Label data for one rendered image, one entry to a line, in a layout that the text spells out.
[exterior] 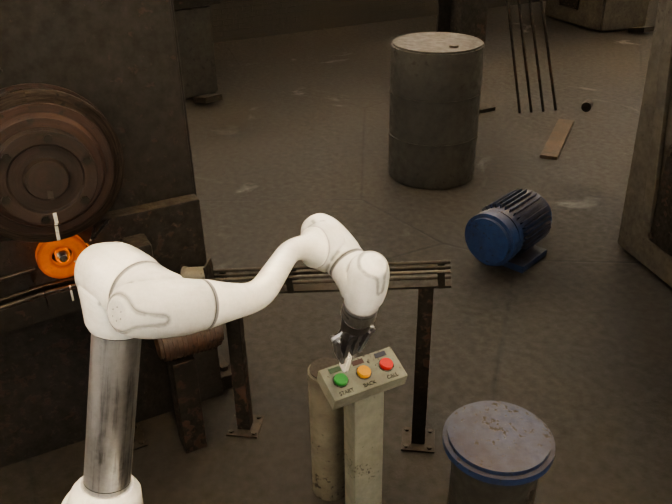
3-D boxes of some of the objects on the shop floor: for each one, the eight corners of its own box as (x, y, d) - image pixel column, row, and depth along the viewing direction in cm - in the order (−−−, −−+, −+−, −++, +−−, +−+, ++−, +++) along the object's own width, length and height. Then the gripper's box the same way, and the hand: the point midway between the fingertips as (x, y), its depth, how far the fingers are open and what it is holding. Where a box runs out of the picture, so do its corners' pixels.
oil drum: (371, 166, 496) (372, 36, 453) (441, 151, 520) (449, 25, 476) (418, 197, 450) (424, 55, 406) (493, 179, 473) (506, 43, 430)
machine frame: (-60, 370, 305) (-224, -81, 219) (184, 303, 347) (127, -96, 262) (-55, 487, 248) (-273, -61, 162) (237, 389, 291) (186, -85, 205)
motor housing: (169, 437, 267) (149, 319, 241) (225, 418, 276) (211, 302, 250) (179, 459, 257) (159, 339, 231) (237, 439, 266) (223, 321, 240)
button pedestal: (319, 513, 235) (313, 365, 205) (382, 486, 245) (385, 341, 215) (342, 549, 223) (339, 397, 193) (407, 520, 232) (414, 370, 202)
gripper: (373, 298, 185) (358, 350, 202) (328, 311, 180) (316, 364, 197) (386, 320, 181) (370, 371, 198) (341, 334, 175) (328, 386, 193)
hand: (345, 360), depth 195 cm, fingers closed
